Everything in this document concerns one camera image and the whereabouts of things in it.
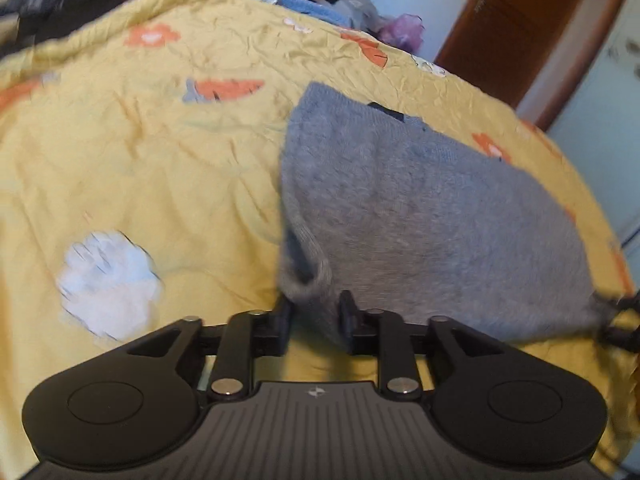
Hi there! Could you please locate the brown wooden door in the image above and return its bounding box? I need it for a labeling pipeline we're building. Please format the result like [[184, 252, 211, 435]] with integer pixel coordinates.
[[435, 0, 625, 130]]

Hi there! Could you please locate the grey knit sweater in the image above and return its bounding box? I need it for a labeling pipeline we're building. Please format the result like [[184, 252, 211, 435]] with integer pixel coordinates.
[[279, 82, 614, 341]]

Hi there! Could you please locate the white wardrobe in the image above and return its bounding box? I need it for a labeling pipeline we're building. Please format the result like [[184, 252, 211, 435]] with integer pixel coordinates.
[[544, 0, 640, 252]]

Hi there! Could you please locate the yellow patterned quilt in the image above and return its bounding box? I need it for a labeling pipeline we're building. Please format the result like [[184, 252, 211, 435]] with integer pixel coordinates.
[[1, 0, 632, 479]]

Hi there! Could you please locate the pink plastic bag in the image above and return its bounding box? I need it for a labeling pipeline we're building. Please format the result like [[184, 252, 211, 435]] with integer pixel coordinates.
[[378, 14, 424, 54]]

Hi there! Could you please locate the light blue folded cloth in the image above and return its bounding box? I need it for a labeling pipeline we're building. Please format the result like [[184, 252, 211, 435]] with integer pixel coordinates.
[[278, 0, 352, 28]]

